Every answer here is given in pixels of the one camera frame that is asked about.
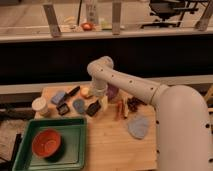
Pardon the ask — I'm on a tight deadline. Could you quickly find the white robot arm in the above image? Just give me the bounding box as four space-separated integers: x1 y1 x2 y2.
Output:
87 56 213 171

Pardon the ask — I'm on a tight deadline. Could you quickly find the white cup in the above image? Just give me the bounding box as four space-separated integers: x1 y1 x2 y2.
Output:
32 97 49 116

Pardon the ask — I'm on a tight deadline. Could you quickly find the yellow orange fruit toy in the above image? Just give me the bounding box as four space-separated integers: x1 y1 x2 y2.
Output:
80 87 92 99

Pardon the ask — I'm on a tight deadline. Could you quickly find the orange carrot toy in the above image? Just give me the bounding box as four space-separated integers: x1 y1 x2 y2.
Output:
115 101 123 121

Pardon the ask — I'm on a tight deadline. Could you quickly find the green plastic tray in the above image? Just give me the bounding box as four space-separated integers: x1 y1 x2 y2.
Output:
12 117 87 171

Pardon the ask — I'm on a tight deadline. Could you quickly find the black brush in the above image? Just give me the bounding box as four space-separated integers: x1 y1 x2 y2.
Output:
56 86 80 115

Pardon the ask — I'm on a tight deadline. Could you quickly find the banana toy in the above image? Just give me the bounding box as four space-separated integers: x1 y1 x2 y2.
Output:
123 99 129 119

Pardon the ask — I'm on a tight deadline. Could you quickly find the wooden board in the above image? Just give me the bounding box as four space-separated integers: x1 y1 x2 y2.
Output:
34 81 158 171

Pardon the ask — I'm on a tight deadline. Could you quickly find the dark brown small toy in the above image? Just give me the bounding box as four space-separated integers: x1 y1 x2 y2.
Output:
127 97 144 112

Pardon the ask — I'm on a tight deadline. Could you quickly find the orange bowl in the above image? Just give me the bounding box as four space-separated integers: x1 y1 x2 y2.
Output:
31 129 61 158

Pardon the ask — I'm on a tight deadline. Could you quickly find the red round background object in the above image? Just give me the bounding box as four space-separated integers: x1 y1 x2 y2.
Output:
81 22 94 31

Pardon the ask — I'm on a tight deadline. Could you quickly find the black office chair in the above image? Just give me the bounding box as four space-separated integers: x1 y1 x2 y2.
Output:
141 0 209 28

